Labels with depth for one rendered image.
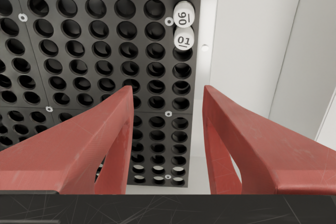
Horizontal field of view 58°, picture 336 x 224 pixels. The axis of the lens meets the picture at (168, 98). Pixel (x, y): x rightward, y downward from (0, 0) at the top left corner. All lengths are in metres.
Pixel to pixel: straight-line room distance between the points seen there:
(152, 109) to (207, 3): 0.09
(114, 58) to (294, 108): 0.14
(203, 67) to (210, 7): 0.05
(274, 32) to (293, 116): 0.07
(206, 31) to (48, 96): 0.13
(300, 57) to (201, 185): 0.16
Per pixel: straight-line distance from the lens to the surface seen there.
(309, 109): 0.23
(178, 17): 0.18
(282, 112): 0.29
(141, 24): 0.20
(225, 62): 0.28
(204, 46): 0.26
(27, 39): 0.22
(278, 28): 0.27
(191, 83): 0.21
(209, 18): 0.25
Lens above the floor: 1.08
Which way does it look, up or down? 54 degrees down
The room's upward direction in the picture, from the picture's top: 174 degrees counter-clockwise
